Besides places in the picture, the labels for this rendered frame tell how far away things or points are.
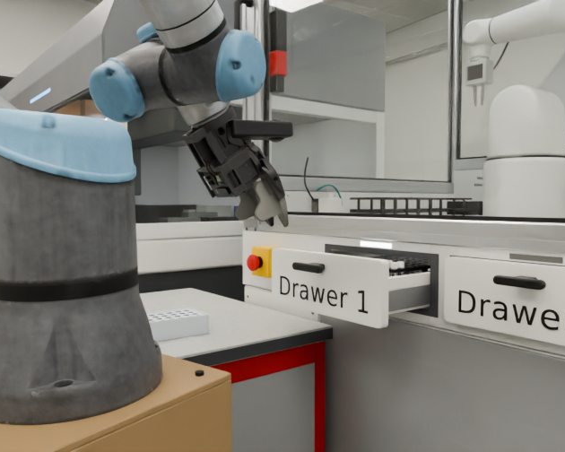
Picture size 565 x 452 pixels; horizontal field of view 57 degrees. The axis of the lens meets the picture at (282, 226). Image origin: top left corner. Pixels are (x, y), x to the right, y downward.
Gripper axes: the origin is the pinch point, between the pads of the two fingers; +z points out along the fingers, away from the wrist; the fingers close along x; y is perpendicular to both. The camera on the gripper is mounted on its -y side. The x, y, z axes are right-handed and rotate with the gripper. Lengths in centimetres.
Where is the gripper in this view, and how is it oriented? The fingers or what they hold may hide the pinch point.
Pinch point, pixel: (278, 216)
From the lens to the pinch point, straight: 87.8
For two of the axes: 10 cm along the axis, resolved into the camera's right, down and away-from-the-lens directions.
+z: 4.4, 8.1, 3.8
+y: -6.5, 5.8, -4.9
